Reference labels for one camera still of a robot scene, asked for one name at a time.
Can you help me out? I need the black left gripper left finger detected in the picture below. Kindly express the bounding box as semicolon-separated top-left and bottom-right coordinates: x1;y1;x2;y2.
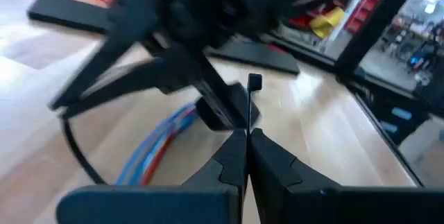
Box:
57;129;248;224

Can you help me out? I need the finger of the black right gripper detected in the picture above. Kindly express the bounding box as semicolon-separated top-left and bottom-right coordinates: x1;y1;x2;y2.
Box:
50;26;146;111
62;55;205;119

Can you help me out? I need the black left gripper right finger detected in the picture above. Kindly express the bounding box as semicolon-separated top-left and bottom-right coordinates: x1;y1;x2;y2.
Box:
248;128;444;224

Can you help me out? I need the red cable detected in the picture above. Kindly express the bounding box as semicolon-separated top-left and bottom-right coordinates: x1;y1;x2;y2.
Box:
139;112;197;186

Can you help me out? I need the black cable duct lid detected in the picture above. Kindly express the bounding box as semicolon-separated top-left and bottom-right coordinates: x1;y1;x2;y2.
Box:
26;0;117;35

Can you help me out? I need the yellow bag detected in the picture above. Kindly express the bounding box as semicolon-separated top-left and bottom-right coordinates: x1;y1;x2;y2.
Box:
309;7;345;40

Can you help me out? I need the red bin shelf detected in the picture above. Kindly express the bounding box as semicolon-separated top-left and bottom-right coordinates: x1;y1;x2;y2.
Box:
287;0;384;36

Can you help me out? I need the black frame post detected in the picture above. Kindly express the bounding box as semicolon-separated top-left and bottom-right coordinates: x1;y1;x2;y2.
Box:
333;0;427;78

